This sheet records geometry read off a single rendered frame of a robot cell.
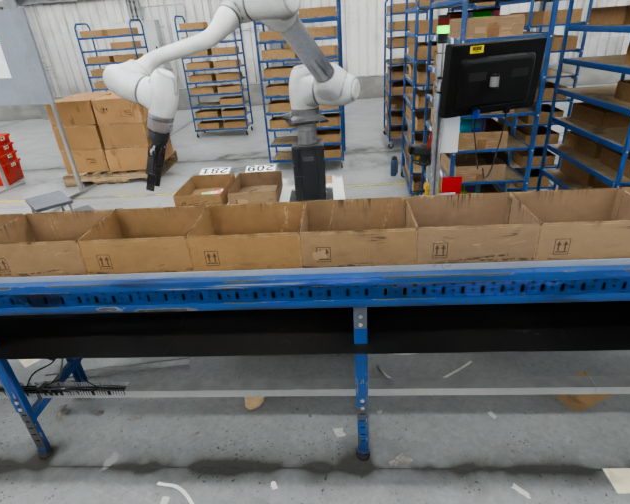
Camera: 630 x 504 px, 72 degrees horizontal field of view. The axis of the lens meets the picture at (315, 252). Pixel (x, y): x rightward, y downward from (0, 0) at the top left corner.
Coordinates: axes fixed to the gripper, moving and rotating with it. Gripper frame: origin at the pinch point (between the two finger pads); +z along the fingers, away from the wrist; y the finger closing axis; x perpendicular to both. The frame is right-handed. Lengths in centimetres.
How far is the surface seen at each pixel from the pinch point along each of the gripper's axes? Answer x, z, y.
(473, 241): -115, -24, -29
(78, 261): 13.3, 25.5, -28.9
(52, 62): 602, 206, 960
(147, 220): 0.7, 18.0, -0.2
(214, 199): -11, 33, 70
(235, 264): -41, 9, -29
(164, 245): -15.9, 9.4, -29.0
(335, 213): -72, -8, 0
